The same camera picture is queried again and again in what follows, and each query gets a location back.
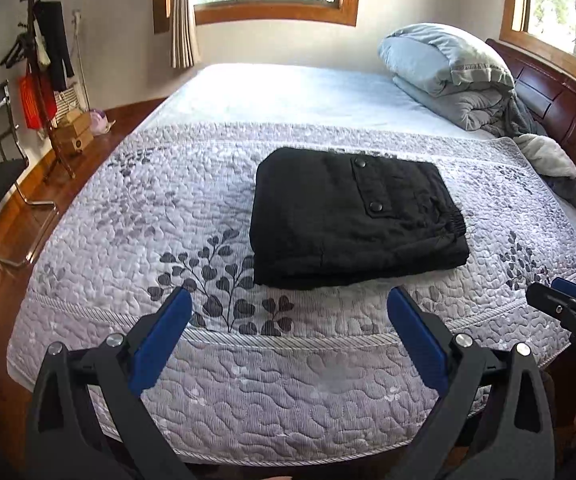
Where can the grey leaf-print quilt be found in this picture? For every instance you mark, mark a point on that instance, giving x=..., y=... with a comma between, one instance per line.
x=167, y=200

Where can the wooden headboard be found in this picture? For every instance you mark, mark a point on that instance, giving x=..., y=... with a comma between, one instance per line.
x=558, y=90

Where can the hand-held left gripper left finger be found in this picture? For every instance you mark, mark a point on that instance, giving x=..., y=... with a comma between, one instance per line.
x=162, y=332

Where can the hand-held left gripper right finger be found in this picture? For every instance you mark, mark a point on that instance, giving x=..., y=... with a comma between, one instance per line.
x=418, y=332

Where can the wooden coat rack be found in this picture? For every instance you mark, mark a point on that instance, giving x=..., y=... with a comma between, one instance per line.
x=31, y=35

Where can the black pants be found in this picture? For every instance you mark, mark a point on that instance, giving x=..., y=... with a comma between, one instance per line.
x=348, y=215

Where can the white bed sheet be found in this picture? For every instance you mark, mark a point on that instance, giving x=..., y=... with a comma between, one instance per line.
x=293, y=95

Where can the red bag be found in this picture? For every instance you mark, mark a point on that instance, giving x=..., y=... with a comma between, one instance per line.
x=35, y=97

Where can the pink small object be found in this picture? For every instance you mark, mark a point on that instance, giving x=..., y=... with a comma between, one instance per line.
x=100, y=122

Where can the black hanging garment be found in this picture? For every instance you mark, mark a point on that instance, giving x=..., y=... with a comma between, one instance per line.
x=56, y=45

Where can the beige curtain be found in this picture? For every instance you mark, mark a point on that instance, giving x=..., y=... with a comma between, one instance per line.
x=183, y=15

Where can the cardboard box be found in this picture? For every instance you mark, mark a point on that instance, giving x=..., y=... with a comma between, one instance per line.
x=73, y=137

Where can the white fleece blanket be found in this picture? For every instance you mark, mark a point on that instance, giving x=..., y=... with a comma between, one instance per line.
x=548, y=155

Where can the grey comforter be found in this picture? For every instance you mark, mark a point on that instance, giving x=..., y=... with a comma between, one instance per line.
x=448, y=70

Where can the dark grey cloth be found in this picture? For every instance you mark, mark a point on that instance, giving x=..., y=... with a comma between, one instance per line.
x=568, y=190

